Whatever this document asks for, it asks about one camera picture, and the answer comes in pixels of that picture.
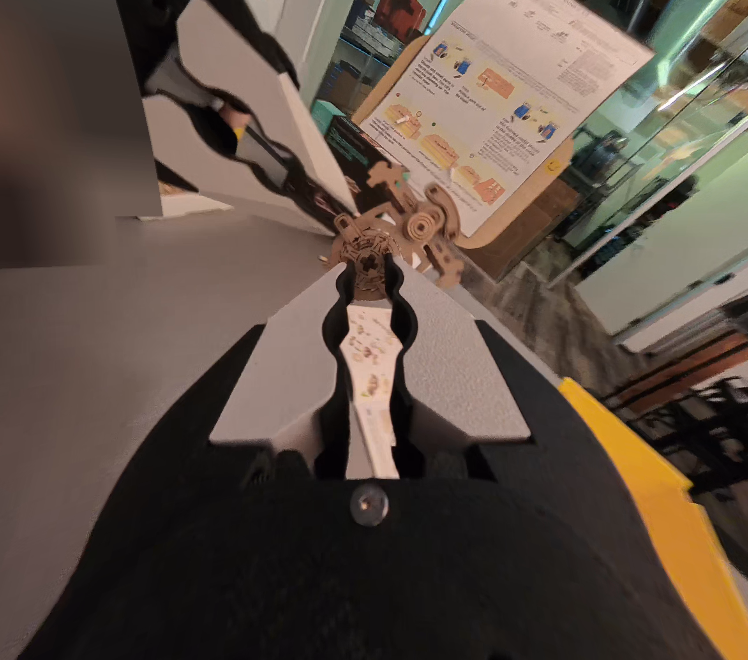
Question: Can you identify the red storage crate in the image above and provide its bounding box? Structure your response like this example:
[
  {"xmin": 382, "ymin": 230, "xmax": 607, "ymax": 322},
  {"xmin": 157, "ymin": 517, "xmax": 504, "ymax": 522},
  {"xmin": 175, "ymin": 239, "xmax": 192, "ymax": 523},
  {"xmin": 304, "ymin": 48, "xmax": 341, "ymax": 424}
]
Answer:
[{"xmin": 374, "ymin": 0, "xmax": 427, "ymax": 39}]

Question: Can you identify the illustrated assembly leaflet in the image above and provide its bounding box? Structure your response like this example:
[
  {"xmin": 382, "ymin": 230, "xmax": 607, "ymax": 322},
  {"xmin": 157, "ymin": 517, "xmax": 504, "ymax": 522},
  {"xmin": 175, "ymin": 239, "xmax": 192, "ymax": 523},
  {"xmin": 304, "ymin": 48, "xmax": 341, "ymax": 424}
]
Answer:
[{"xmin": 345, "ymin": 305, "xmax": 404, "ymax": 480}]

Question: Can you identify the white box of wooden rings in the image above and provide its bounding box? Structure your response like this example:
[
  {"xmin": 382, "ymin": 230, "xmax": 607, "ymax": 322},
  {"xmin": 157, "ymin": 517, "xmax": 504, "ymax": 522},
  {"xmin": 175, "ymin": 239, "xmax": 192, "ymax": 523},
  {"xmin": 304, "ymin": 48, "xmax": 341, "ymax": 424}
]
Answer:
[{"xmin": 138, "ymin": 180, "xmax": 236, "ymax": 221}]

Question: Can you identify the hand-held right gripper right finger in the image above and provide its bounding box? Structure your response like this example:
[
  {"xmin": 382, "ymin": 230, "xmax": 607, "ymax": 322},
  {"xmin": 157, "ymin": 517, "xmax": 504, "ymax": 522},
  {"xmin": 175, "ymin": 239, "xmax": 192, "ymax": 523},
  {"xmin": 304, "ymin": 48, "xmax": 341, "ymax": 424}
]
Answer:
[{"xmin": 386, "ymin": 254, "xmax": 534, "ymax": 479}]

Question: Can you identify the printed instruction sheet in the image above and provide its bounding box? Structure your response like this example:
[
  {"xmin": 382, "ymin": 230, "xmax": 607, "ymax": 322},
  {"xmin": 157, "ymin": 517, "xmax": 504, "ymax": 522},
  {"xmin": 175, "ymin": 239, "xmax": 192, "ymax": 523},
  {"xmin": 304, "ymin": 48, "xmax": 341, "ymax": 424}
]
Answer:
[{"xmin": 358, "ymin": 0, "xmax": 655, "ymax": 231}]

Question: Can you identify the black model kit box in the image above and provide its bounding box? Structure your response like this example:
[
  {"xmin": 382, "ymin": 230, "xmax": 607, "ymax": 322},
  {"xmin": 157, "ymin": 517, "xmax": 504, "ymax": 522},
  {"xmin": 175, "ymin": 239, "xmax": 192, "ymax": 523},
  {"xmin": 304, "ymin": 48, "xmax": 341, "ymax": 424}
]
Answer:
[{"xmin": 310, "ymin": 99, "xmax": 410, "ymax": 188}]

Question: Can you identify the brown wooden mechanical model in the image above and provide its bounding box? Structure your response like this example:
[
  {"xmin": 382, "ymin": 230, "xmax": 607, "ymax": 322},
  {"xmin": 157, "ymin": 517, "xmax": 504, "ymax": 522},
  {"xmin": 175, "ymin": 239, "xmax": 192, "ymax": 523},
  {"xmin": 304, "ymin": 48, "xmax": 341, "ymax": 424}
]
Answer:
[{"xmin": 320, "ymin": 160, "xmax": 465, "ymax": 301}]

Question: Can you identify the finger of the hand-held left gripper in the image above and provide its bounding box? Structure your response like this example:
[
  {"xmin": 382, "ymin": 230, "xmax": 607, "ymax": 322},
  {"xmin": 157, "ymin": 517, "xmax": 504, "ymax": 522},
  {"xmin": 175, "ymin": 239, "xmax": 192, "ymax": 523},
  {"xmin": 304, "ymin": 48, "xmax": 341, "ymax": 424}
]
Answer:
[
  {"xmin": 142, "ymin": 95, "xmax": 339, "ymax": 238},
  {"xmin": 174, "ymin": 0, "xmax": 360, "ymax": 218}
]

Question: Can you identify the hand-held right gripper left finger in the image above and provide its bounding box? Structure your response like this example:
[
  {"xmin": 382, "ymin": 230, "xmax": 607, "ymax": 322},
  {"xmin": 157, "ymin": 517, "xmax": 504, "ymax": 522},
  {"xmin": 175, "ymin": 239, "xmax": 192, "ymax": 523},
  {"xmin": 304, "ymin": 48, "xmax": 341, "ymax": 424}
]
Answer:
[{"xmin": 208, "ymin": 263, "xmax": 354, "ymax": 479}]

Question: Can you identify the person's left hand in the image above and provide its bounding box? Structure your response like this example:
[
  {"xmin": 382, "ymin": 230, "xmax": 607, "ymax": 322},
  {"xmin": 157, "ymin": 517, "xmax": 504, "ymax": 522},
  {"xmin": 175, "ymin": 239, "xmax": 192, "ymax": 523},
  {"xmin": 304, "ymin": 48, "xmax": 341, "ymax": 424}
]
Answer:
[{"xmin": 218, "ymin": 104, "xmax": 253, "ymax": 134}]

